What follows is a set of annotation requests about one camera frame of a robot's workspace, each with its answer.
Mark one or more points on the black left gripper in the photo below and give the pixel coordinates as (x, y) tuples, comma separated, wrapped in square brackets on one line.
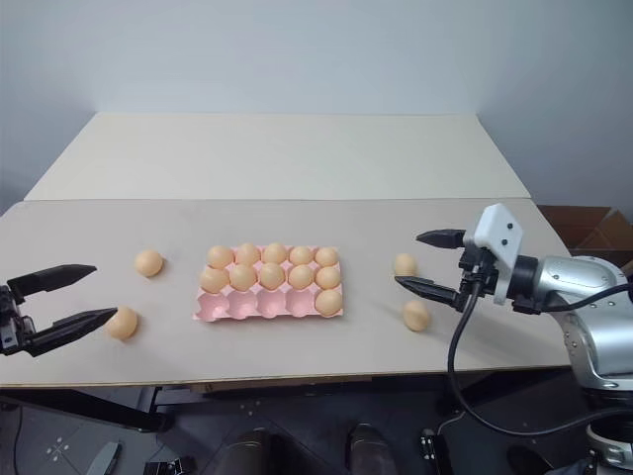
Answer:
[(14, 331)]

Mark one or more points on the beige egg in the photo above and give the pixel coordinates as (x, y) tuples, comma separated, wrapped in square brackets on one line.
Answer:
[(275, 253), (149, 262), (326, 256), (214, 278), (328, 277), (405, 264), (328, 302), (121, 322), (247, 254), (220, 256), (270, 275), (301, 255), (299, 276), (416, 315), (242, 277)]

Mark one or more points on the black upright bracket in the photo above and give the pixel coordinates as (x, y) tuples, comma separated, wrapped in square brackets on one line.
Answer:
[(432, 452)]

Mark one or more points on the brown cardboard box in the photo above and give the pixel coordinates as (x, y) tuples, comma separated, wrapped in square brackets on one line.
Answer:
[(588, 230)]

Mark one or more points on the black table frame bar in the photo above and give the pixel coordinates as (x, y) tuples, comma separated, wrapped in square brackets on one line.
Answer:
[(99, 408)]

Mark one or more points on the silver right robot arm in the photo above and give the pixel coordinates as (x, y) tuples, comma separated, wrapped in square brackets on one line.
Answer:
[(588, 316)]

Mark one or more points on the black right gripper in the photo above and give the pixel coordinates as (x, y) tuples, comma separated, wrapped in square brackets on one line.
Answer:
[(477, 271)]

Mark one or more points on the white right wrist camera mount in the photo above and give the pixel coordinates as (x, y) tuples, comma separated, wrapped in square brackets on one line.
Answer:
[(499, 237)]

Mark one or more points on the silver robot torso part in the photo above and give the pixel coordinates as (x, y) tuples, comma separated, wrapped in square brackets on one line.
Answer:
[(610, 447)]

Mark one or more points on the pink egg tray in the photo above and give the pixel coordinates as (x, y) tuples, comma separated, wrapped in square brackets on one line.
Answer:
[(247, 309)]

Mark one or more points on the grey lever-shaped part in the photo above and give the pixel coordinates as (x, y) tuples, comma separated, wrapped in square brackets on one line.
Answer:
[(105, 459)]

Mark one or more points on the dark rounded shape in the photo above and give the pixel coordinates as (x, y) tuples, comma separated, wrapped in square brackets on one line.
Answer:
[(368, 450), (254, 452)]

